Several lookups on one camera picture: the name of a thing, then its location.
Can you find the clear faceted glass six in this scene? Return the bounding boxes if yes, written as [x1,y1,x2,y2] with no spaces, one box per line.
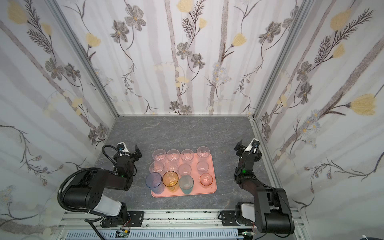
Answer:
[152,149,167,164]

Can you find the clear faceted glass two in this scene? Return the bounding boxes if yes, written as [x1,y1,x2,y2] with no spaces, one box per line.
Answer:
[149,162,164,174]

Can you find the blue tinted cup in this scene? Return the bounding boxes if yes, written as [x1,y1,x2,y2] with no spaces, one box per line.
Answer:
[146,173,165,195]

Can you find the clear faceted glass three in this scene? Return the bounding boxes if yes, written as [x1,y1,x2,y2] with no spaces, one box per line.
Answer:
[197,146,211,159]

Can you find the clear faceted glass one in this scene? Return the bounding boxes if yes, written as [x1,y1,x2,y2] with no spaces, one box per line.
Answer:
[165,162,179,173]

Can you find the clear faceted glass five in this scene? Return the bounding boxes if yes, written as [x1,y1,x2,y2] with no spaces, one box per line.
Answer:
[166,149,180,163]

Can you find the pink tinted cup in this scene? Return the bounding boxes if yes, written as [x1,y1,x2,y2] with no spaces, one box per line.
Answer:
[199,173,213,188]

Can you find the yellow tinted cup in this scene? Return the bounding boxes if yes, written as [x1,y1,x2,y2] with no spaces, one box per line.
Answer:
[163,171,179,192]

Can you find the pink rectangular tray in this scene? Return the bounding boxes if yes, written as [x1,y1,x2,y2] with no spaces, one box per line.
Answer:
[151,153,217,198]

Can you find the clear faceted glass four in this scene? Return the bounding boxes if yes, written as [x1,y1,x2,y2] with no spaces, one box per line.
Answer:
[181,149,195,164]

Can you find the teal frosted cup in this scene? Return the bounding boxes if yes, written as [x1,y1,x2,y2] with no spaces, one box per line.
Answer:
[179,175,194,195]

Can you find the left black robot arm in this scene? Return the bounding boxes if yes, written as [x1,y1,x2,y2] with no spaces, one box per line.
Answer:
[57,142,143,228]

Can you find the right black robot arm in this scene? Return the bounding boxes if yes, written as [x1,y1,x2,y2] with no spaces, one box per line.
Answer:
[218,139,295,238]

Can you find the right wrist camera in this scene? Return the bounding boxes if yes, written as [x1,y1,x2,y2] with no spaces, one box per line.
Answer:
[245,138,260,154]

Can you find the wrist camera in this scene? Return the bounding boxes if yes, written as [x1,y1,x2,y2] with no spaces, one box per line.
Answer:
[245,138,260,154]
[117,142,130,155]

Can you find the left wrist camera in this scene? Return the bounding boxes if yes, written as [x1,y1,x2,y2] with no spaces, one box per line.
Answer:
[117,142,130,155]

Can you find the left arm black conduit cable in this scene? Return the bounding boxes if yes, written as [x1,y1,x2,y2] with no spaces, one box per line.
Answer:
[57,144,121,213]

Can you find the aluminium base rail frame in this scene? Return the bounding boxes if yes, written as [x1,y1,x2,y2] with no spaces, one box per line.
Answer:
[52,209,310,240]

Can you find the white slotted cable duct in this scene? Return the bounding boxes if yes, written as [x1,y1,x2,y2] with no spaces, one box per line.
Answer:
[64,229,244,240]

